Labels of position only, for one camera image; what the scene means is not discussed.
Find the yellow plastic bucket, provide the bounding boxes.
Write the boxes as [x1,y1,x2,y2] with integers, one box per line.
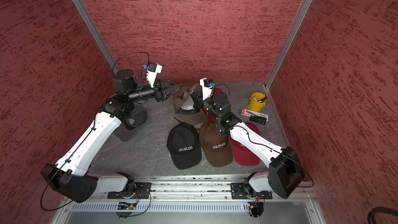
[248,92,266,112]

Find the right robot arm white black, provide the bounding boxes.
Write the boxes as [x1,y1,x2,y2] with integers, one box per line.
[190,91,305,199]

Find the dark brown cap back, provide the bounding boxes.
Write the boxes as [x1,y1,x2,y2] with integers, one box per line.
[173,83,208,125]

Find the white staples box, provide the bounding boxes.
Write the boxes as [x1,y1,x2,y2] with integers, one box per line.
[238,108,268,121]

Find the left corner aluminium profile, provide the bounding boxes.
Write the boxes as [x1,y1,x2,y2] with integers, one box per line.
[72,0,119,81]

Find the black cap front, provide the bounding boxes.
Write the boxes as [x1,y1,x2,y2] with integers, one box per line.
[167,120,202,170]

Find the dark grey cap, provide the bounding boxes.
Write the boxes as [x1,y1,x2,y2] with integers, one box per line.
[114,106,148,142]

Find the red cap with white logo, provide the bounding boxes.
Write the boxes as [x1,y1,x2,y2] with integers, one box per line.
[230,139,260,167]

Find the right corner aluminium profile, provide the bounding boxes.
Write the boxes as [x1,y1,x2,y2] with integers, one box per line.
[265,0,325,89]

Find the corner aluminium profile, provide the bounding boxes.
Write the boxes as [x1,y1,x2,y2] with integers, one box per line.
[72,0,119,81]
[265,0,325,89]

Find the black stapler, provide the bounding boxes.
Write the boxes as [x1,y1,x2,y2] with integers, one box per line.
[249,116,267,125]

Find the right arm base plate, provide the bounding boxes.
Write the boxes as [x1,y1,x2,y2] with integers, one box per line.
[230,183,273,200]

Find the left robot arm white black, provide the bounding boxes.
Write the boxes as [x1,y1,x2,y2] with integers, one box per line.
[40,69,179,203]

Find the aluminium rail frame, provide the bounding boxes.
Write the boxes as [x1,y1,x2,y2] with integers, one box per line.
[52,174,325,224]

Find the black cable bundle floor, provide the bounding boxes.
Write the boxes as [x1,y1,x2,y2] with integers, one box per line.
[366,206,398,224]

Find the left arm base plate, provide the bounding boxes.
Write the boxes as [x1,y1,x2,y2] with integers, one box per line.
[107,183,152,200]

